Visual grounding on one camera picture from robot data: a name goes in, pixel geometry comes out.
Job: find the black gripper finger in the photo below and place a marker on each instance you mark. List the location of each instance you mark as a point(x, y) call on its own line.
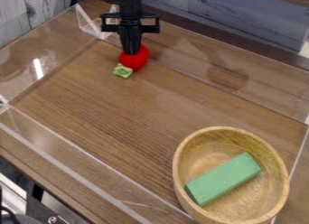
point(125, 38)
point(135, 39)

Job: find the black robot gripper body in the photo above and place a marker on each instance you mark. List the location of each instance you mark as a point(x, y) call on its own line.
point(130, 19)

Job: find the red plush strawberry toy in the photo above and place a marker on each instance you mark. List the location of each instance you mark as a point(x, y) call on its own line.
point(130, 63)

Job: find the wooden bowl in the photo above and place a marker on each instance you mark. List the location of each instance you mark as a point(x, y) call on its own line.
point(254, 202)

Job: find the green rectangular block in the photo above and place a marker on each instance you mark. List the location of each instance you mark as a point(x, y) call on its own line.
point(224, 178)

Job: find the clear acrylic corner bracket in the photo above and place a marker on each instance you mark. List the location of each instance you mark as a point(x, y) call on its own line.
point(90, 26)

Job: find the clear acrylic tray wall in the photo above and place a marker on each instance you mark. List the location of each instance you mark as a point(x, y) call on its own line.
point(102, 194)

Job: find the black table leg bracket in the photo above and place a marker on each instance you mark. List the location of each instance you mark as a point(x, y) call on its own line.
point(44, 208)

